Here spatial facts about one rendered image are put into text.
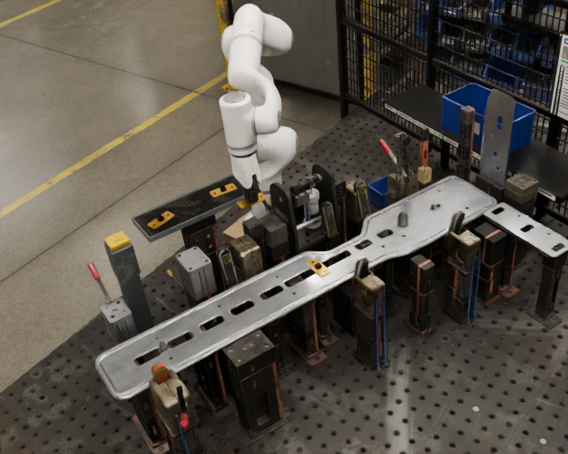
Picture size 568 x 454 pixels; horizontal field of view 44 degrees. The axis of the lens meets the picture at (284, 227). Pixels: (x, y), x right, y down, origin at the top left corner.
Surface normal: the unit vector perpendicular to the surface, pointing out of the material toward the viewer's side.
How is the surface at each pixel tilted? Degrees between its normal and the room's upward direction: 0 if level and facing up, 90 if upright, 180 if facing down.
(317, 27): 93
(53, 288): 0
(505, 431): 0
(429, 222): 0
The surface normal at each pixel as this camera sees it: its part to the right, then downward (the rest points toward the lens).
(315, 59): -0.55, 0.59
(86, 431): -0.09, -0.78
